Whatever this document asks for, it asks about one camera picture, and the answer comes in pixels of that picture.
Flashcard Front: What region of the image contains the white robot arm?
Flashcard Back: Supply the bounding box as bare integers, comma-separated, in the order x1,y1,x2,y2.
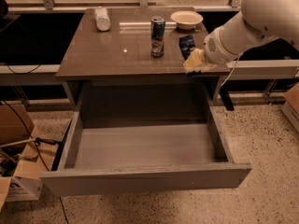
183,0,299,74

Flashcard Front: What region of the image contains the blue energy drink can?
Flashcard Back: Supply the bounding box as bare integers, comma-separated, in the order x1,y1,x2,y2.
150,16,165,57

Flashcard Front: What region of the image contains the cardboard box right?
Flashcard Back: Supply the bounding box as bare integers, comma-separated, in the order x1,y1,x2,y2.
281,82,299,132

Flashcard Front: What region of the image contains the open grey drawer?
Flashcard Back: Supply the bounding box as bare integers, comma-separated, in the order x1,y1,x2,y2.
41,82,251,196

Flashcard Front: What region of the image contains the open cardboard box left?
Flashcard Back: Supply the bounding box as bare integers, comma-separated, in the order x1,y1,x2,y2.
0,105,58,208

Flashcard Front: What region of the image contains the white cable on wall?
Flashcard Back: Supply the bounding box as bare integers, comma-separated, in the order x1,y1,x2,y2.
220,52,245,89

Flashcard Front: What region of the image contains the white paper bowl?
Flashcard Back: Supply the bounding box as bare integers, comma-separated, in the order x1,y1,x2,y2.
170,10,203,31

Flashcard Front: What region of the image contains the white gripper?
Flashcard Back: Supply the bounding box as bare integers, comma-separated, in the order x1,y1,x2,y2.
183,27,237,74

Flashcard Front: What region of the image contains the dark blue rxbar snack bar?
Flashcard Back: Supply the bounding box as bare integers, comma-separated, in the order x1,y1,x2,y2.
179,35,195,60

